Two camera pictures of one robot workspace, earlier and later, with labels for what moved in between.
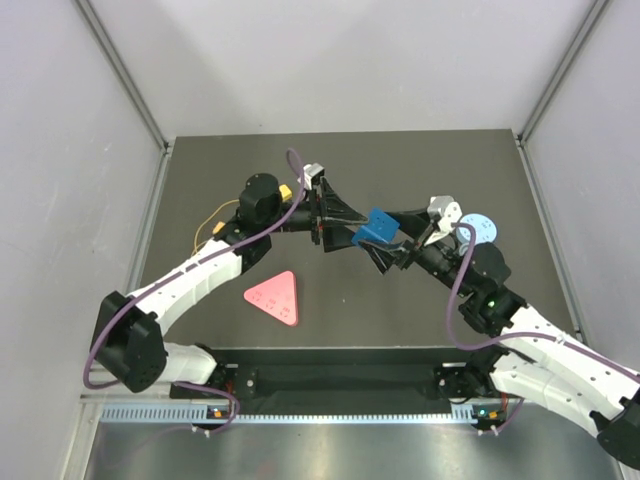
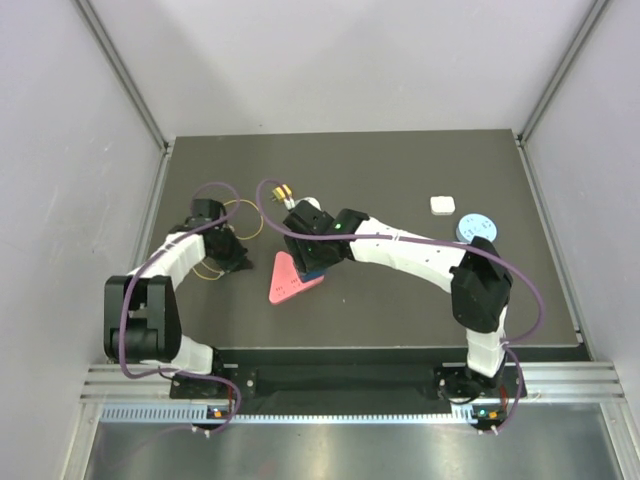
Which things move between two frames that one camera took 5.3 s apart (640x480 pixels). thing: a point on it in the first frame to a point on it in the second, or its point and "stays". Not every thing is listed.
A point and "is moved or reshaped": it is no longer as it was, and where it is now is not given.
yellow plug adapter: (286, 193) stays
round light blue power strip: (484, 226) stays
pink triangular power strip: (278, 296) to (286, 279)
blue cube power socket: (381, 227) is moved or reshaped
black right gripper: (387, 255) to (297, 246)
